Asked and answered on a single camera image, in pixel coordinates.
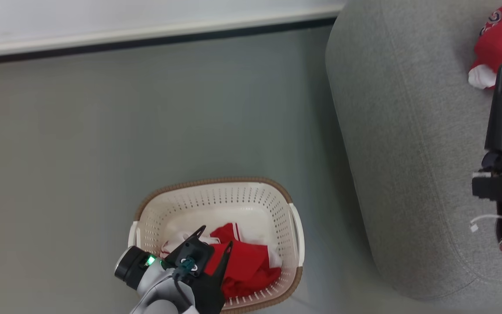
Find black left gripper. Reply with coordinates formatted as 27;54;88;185
164;225;234;314

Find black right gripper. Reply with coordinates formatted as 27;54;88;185
471;62;502;205

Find red and white garment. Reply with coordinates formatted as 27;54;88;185
159;222;283;300

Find grey fabric sofa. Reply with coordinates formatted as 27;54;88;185
325;0;502;301

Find cream perforated laundry basket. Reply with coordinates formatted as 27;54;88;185
127;176;305;314

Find white baseboard strip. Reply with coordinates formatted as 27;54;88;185
0;3;347;67

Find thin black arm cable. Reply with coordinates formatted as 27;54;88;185
172;259;199;311

